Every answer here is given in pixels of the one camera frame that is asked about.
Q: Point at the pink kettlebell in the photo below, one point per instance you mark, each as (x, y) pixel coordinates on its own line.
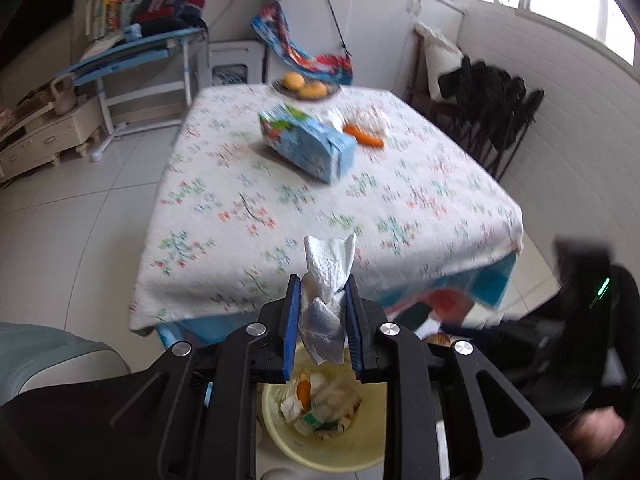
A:
(64, 95)

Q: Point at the orange dotted round object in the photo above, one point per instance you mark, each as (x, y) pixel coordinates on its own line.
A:
(441, 340)

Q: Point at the dark striped backpack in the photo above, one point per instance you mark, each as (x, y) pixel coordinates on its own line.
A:
(170, 7)

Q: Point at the yellow basin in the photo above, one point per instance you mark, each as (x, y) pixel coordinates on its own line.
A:
(320, 450)

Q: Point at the colourful printed bag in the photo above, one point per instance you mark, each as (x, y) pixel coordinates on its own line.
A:
(305, 55)

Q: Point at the orange carrot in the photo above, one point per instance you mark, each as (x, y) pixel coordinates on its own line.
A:
(365, 135)

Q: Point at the yellow mango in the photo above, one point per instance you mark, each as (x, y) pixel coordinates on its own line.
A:
(293, 81)
(315, 91)

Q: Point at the blue tissue pack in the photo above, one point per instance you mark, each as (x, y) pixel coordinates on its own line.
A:
(310, 142)

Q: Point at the light blue sofa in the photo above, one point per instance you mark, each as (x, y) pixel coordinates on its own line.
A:
(50, 355)

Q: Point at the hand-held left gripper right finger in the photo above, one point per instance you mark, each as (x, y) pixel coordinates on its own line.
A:
(354, 330)

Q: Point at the white paper tissue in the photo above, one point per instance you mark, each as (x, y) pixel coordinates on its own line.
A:
(332, 117)
(325, 280)

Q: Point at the woven fruit plate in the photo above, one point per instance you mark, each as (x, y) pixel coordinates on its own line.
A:
(330, 94)

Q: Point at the blue study desk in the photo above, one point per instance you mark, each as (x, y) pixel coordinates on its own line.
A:
(140, 47)

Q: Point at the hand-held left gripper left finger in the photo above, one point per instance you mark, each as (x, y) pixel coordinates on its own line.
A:
(291, 330)

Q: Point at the row of books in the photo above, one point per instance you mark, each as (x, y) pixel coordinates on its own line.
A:
(107, 15)

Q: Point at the cream television stand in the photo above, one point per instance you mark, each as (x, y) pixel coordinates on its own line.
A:
(45, 135)

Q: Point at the table with floral cloth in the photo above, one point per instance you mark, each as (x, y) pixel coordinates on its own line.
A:
(300, 210)

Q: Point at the clear plastic bag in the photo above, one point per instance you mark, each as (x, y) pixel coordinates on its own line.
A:
(372, 117)

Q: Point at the wooden chair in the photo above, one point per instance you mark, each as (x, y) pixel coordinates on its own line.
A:
(425, 95)

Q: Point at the white pillow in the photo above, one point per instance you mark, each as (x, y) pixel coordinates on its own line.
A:
(440, 55)

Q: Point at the white cabinet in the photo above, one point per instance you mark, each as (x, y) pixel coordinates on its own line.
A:
(390, 25)

